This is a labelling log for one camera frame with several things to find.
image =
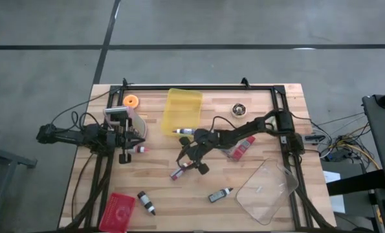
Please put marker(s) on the purple bottle white cap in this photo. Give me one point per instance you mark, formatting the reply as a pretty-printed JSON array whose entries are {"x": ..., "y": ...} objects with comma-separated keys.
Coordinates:
[{"x": 185, "y": 131}]

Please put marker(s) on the red plastic lid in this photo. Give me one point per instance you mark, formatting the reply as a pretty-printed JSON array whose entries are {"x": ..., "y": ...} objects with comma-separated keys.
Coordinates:
[{"x": 116, "y": 212}]

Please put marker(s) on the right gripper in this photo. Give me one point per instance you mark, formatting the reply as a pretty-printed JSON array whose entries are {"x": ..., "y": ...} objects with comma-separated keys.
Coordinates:
[{"x": 202, "y": 142}]

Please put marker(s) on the grey metal stand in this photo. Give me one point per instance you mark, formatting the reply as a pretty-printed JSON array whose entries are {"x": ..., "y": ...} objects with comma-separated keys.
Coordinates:
[{"x": 4, "y": 158}]

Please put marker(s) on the yellow translucent plastic bin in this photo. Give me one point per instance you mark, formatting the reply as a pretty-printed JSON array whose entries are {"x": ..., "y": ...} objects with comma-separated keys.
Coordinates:
[{"x": 182, "y": 106}]

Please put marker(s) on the chocolate iced cream donut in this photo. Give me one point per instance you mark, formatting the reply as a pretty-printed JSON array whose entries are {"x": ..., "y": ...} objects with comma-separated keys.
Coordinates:
[{"x": 238, "y": 110}]

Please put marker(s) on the dark grey bottle black cap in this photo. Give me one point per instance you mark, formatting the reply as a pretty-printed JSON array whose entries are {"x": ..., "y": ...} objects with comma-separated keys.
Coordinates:
[{"x": 218, "y": 195}]

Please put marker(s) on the red snack package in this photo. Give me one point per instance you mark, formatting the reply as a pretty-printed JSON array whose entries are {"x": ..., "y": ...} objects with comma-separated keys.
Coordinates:
[{"x": 240, "y": 150}]

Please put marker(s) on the white paper sheet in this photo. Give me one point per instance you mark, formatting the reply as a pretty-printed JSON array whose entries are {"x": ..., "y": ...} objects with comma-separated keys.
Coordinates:
[{"x": 337, "y": 204}]

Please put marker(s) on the dark red bottle red cap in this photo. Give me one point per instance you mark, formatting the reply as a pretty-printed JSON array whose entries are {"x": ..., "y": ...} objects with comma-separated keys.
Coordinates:
[{"x": 177, "y": 174}]

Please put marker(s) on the blue device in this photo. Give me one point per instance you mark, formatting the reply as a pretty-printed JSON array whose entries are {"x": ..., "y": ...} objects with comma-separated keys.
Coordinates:
[{"x": 333, "y": 157}]

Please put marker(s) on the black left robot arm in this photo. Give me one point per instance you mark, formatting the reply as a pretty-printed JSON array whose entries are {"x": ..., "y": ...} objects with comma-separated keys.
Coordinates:
[{"x": 69, "y": 137}]

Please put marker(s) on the grey equipment cart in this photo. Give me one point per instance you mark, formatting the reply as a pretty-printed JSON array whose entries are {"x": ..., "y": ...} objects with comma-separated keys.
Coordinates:
[{"x": 383, "y": 136}]

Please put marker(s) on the black white striped bottle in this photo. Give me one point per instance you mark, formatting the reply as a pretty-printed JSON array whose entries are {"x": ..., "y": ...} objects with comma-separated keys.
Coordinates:
[{"x": 146, "y": 203}]

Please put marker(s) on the white bottle red cap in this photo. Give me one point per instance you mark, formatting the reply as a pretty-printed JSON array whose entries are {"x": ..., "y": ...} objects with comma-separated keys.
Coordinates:
[{"x": 138, "y": 149}]

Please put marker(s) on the black frame clamp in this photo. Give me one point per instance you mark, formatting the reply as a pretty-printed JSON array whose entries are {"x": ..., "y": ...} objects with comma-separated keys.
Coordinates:
[
  {"x": 125, "y": 82},
  {"x": 244, "y": 83}
]

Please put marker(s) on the clear plastic container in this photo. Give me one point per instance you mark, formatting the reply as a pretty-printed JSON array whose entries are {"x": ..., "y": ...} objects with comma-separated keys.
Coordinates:
[{"x": 263, "y": 194}]

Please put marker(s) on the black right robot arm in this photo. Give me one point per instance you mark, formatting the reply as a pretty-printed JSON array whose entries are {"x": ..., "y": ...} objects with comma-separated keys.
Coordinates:
[{"x": 244, "y": 129}]

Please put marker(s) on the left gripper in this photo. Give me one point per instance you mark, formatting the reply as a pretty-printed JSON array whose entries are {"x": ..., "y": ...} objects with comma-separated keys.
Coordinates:
[{"x": 117, "y": 140}]

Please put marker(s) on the black stand beam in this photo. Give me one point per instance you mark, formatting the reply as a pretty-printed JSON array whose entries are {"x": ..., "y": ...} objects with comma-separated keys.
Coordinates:
[{"x": 357, "y": 182}]

